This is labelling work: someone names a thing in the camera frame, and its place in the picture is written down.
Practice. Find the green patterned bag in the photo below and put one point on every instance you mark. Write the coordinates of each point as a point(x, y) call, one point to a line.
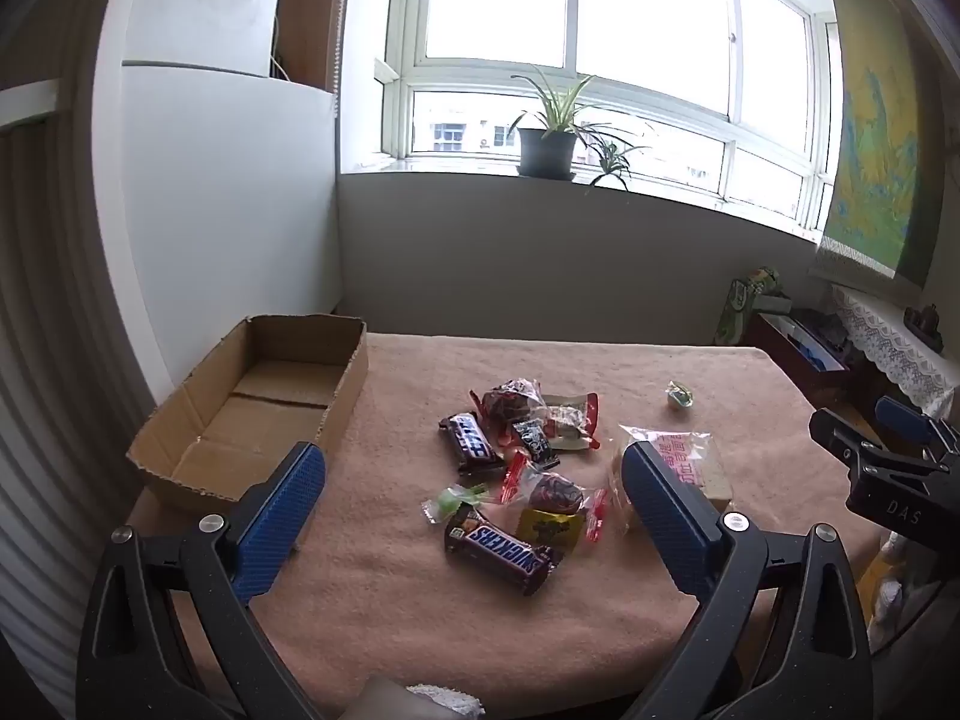
point(739, 300)

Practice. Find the dark wooden cabinet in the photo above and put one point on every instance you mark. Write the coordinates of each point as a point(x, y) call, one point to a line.
point(787, 367)

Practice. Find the sandwich bread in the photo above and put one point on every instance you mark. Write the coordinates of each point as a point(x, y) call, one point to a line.
point(697, 465)

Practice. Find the yellow cloth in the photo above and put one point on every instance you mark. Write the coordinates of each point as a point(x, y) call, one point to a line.
point(874, 589)

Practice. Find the clear red-ended snack packet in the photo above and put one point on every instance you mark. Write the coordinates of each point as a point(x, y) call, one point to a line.
point(566, 420)

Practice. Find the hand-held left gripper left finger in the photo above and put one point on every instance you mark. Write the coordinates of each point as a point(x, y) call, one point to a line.
point(281, 517)

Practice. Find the blue label chocolate bar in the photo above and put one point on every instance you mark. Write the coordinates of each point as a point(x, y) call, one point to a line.
point(472, 441)

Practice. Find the yellow snack packet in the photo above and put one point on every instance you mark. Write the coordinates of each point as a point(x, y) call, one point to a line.
point(551, 527)

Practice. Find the wall map poster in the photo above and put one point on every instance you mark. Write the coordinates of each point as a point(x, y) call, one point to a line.
point(877, 127)

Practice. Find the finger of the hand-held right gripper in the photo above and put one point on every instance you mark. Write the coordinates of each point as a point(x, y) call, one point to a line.
point(844, 439)
point(900, 416)

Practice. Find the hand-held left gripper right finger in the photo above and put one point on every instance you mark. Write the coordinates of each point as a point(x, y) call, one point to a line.
point(660, 510)

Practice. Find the dark figurine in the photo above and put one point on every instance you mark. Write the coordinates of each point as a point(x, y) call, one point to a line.
point(924, 322)

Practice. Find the pink tablecloth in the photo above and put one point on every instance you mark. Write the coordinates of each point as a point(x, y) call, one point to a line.
point(420, 637)

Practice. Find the white cloth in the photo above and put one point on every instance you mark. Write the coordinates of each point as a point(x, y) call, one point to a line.
point(442, 699)

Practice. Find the lace covered side table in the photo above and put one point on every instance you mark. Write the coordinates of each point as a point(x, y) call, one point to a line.
point(892, 345)

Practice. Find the cardboard box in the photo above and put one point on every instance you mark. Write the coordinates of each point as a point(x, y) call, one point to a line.
point(277, 390)

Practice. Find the small black candy packet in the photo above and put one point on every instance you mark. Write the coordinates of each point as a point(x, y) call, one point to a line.
point(536, 441)

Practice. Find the white cabinet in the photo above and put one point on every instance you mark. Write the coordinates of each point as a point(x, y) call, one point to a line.
point(225, 187)

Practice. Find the small green white candy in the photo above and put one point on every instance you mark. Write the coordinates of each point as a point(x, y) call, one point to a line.
point(679, 394)

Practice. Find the brown chocolate bar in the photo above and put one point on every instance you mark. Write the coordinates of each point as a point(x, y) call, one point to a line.
point(502, 549)

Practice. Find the white framed window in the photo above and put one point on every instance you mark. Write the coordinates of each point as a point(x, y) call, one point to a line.
point(495, 0)

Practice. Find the potted spider plant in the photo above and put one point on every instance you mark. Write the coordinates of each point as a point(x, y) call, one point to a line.
point(547, 154)

